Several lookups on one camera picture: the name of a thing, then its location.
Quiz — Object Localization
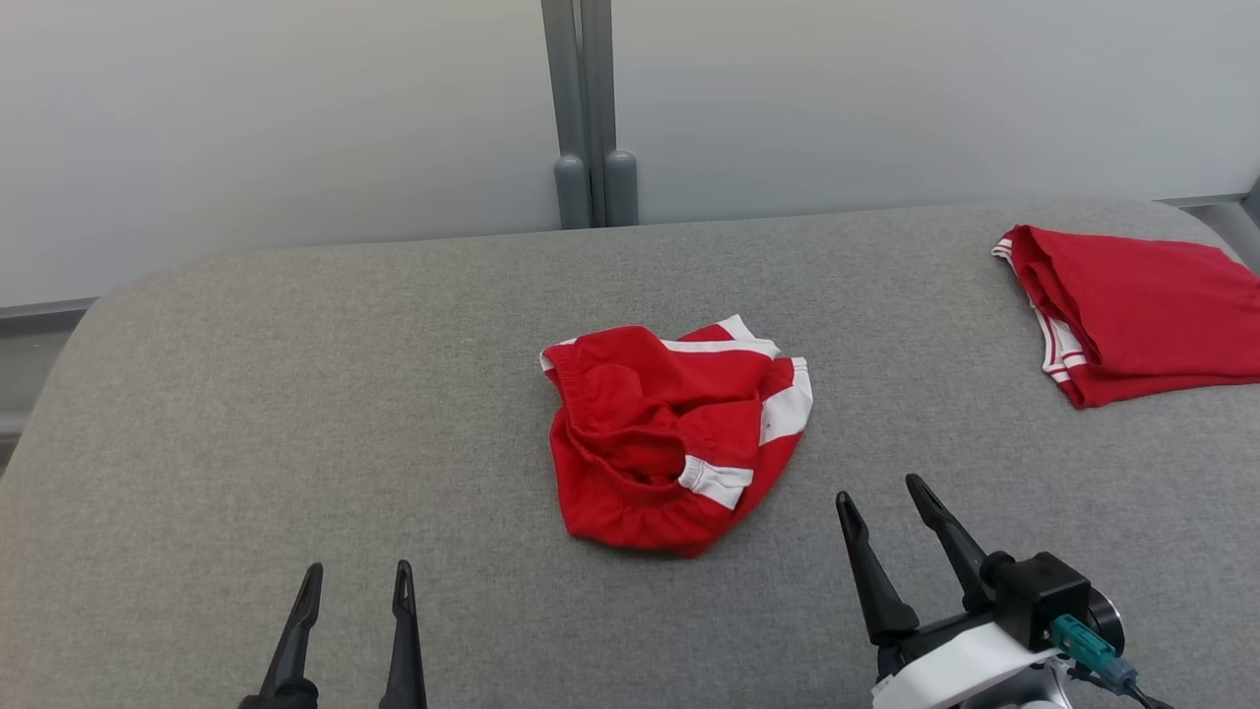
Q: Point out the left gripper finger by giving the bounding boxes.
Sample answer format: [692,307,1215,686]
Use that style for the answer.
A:
[379,561,427,709]
[238,563,324,709]

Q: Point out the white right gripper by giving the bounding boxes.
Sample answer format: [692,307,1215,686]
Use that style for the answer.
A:
[836,474,1070,709]

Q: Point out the red white-striped shorts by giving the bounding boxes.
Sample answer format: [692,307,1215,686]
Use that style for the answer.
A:
[539,315,815,559]

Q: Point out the red basketball jersey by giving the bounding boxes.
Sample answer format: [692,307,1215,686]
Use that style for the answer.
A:
[992,225,1260,410]

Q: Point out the grey fabric sofa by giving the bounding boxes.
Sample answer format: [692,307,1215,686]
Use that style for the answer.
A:
[0,200,1260,709]

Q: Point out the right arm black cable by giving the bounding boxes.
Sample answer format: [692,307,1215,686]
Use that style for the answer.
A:
[1048,614,1174,709]

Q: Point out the grey wall base rail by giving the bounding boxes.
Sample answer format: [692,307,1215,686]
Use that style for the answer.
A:
[0,297,99,341]
[1157,177,1260,229]

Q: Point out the grey partition post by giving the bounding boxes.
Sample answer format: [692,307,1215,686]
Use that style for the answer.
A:
[540,0,595,230]
[579,0,639,227]

